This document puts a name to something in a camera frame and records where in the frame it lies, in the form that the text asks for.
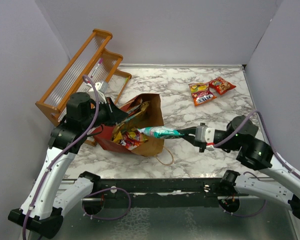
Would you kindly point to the yellow snack packet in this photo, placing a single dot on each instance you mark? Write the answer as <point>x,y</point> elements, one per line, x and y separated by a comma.
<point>130,139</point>

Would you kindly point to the red paper bag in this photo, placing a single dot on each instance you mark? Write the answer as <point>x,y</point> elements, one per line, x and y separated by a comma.
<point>104,136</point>

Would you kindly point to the pink marker pen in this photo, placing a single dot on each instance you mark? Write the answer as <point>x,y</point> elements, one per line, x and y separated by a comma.
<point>96,68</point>

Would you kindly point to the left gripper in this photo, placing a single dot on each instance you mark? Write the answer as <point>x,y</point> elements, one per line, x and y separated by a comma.
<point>115,115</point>

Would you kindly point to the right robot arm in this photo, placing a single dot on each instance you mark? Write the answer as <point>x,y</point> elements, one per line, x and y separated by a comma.
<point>254,154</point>

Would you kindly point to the gold crispy chips bag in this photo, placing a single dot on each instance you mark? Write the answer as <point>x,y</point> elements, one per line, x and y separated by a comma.
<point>133,119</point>

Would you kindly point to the red snack packet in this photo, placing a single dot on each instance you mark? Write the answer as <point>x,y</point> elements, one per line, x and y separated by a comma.
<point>221,85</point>

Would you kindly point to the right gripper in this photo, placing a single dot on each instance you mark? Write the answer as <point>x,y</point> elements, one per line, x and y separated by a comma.
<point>189,132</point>

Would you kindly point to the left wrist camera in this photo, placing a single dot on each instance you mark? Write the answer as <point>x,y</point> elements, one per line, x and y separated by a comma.
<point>101,87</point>

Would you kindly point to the orange Fox's fruits candy bag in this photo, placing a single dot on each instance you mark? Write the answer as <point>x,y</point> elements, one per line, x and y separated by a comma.
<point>201,93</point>

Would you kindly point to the wooden tiered rack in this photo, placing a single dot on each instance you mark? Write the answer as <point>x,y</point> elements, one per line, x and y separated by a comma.
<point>53,103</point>

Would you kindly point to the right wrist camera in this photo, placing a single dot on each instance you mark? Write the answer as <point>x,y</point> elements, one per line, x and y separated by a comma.
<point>205,136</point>

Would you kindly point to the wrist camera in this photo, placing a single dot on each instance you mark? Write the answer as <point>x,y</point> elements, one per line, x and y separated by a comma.
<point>101,87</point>
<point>205,136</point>

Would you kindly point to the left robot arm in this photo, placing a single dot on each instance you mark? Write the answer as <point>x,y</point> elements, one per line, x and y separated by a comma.
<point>43,211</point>

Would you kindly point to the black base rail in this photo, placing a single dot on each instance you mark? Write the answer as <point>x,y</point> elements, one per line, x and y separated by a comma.
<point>159,192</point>

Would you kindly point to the teal Fox's candy bag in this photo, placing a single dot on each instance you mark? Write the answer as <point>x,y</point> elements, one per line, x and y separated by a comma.
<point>160,132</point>

